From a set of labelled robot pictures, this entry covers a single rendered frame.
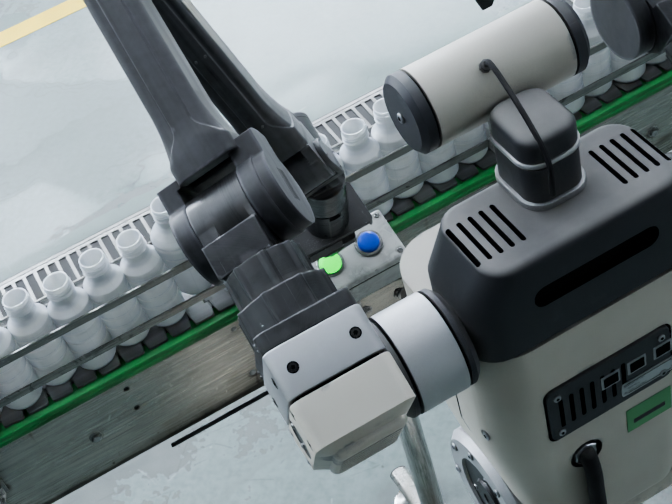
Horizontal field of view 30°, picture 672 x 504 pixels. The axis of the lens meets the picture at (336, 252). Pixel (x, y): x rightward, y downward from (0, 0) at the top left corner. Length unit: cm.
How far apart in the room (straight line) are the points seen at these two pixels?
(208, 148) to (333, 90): 271
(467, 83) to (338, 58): 291
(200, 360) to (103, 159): 202
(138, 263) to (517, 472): 76
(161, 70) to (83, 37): 328
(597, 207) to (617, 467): 33
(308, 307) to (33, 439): 93
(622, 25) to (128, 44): 45
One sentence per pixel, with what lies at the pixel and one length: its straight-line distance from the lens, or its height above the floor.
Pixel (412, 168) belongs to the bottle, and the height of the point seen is 106.
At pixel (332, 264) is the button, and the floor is 112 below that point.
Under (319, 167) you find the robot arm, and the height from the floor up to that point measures 138.
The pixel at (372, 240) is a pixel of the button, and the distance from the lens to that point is 169.
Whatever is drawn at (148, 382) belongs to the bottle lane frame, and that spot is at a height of 95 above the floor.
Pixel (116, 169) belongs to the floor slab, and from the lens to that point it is 378.
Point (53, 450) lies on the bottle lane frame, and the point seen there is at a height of 92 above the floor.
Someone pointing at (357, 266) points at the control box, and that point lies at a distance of 169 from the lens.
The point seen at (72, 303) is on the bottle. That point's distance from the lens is 176.
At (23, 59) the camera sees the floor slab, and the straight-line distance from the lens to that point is 441.
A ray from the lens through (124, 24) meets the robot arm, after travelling 114.
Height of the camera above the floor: 231
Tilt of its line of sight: 45 degrees down
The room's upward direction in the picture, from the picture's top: 18 degrees counter-clockwise
